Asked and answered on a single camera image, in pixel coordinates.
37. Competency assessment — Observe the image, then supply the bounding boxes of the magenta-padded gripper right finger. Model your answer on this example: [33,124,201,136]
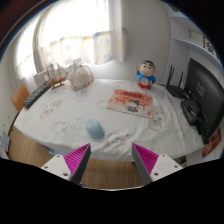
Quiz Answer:
[131,143,184,186]

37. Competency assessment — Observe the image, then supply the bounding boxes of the cartoon print mouse pad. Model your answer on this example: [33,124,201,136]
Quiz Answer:
[105,88,155,119]

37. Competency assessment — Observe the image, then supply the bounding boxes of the white star print curtain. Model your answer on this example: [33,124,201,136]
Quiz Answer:
[14,0,129,79]

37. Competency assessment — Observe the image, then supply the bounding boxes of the wooden model sailing ship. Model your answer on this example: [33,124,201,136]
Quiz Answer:
[45,62,68,90]

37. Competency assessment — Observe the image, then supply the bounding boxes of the white printed tablecloth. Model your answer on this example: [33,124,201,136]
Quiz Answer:
[13,78,205,163]

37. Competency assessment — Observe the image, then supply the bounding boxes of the black wifi router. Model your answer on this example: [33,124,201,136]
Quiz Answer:
[165,64,190,100]

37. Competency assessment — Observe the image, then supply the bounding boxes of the red printed sheet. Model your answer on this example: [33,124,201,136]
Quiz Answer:
[201,128,222,159]

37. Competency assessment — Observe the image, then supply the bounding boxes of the white wall shelf unit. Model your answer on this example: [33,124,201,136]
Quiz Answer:
[166,6,224,84]

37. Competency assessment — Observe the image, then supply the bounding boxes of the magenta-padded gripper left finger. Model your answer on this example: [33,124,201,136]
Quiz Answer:
[40,143,92,185]

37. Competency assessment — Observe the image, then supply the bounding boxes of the light blue computer mouse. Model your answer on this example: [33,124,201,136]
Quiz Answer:
[84,118,106,140]

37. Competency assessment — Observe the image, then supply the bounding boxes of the black desk device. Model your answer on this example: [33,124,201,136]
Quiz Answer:
[180,98,209,136]

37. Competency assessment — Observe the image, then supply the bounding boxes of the cartoon boy figurine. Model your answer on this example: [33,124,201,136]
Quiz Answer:
[134,59,157,91]

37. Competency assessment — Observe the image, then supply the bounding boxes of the black computer monitor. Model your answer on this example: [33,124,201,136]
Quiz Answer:
[184,57,224,145]

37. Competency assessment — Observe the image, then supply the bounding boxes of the black keyboard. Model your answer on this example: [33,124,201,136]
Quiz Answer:
[22,81,52,110]

